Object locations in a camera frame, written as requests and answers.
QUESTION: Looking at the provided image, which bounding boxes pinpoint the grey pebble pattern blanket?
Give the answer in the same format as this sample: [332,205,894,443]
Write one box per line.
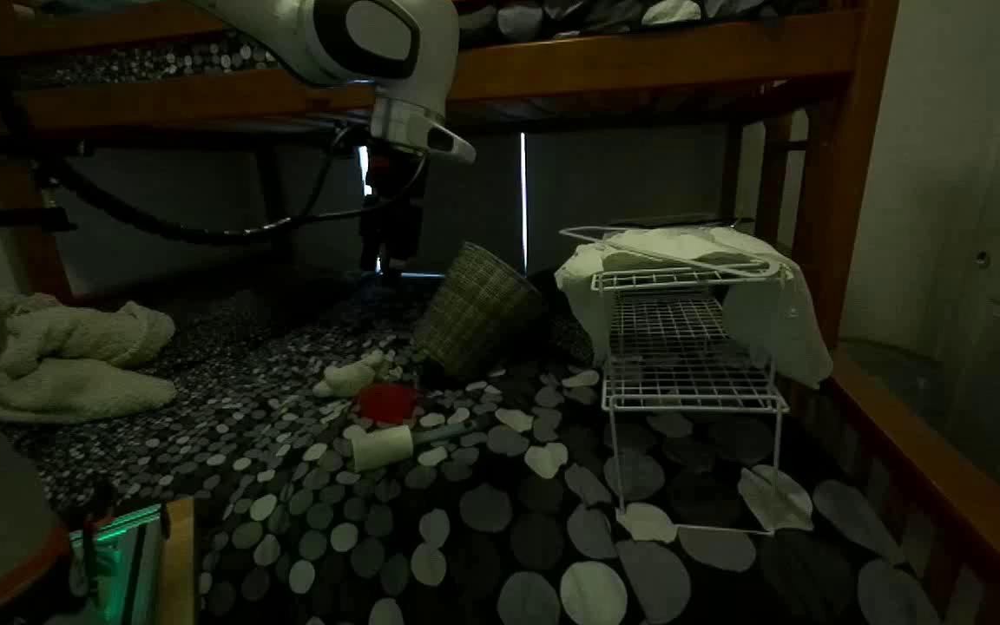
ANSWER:
[7,298,942,625]

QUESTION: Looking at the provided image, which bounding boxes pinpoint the green lit box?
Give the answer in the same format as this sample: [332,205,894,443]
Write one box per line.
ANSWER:
[73,504,165,625]

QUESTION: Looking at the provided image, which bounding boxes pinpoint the wooden bunk bed frame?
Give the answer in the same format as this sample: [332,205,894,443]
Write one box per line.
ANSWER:
[0,0,1000,625]

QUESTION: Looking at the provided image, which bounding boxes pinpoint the woven wicker basket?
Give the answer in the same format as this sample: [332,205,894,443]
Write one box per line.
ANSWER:
[408,244,550,382]

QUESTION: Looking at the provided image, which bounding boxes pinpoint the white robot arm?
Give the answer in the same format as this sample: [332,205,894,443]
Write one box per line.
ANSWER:
[195,0,474,270]

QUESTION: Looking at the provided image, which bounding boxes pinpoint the white cloth on rack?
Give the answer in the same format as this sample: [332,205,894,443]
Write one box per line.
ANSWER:
[552,226,833,389]

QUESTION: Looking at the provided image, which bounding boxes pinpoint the white wire shoe rack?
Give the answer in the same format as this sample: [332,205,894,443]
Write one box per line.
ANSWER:
[561,226,788,535]

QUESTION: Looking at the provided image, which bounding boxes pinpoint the upper bunk pebble bedding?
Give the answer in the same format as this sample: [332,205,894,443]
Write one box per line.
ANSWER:
[456,0,826,48]

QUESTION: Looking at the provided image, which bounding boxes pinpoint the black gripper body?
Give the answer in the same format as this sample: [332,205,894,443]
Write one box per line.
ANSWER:
[361,138,427,273]

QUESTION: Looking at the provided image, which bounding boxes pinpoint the white plush teddy bear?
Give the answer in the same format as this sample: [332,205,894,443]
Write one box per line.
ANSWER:
[317,352,419,474]

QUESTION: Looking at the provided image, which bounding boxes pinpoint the white crumpled towel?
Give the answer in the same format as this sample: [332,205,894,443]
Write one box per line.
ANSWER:
[0,292,178,424]

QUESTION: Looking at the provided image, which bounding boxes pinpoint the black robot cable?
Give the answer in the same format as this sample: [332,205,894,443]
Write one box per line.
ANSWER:
[0,125,376,250]

